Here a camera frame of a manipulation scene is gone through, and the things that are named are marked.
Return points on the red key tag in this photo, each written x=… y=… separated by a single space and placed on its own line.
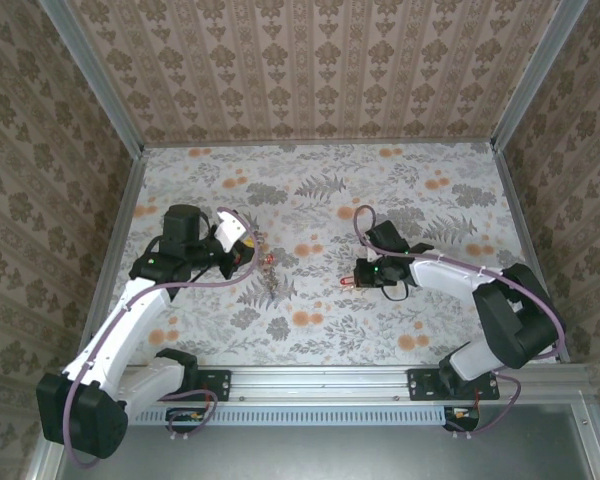
x=346 y=282

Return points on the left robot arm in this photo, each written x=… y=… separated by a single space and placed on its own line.
x=130 y=325

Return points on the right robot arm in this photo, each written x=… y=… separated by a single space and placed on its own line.
x=445 y=275

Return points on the left base electronics board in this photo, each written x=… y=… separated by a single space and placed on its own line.
x=185 y=416

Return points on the base electronics board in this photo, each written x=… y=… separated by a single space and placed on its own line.
x=462 y=416
x=185 y=416

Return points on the right base electronics board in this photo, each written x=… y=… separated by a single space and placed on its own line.
x=462 y=416

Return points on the grey metal sheet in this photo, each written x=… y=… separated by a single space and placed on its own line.
x=330 y=455

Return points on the aluminium table side rail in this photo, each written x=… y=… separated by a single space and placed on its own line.
x=130 y=190
x=520 y=210

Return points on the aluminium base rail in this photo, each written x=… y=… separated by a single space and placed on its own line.
x=320 y=382

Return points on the right black mount plate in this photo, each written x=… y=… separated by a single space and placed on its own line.
x=420 y=385

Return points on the black mount plate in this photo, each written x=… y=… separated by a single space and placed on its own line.
x=222 y=385
x=420 y=385

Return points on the left black mount plate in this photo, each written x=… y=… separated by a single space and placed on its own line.
x=222 y=385

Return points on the aluminium table back rail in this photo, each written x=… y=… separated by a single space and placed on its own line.
x=330 y=141

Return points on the aluminium corner post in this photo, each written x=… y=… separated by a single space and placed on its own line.
x=535 y=70
x=90 y=75

